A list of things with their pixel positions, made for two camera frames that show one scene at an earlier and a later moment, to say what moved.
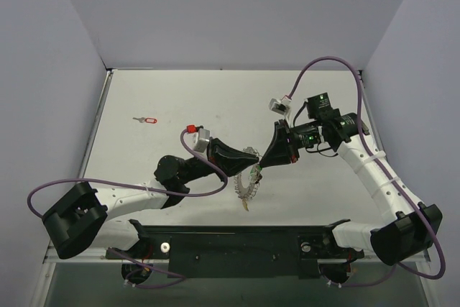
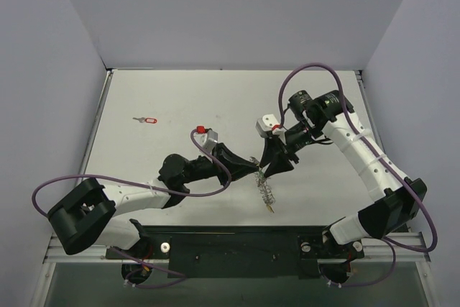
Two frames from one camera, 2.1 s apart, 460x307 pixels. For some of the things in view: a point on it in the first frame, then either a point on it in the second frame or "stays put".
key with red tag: x=147 y=119 stays put
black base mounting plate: x=242 y=251 stays put
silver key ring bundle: x=242 y=191 -> x=264 y=188
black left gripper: x=213 y=152 stays put
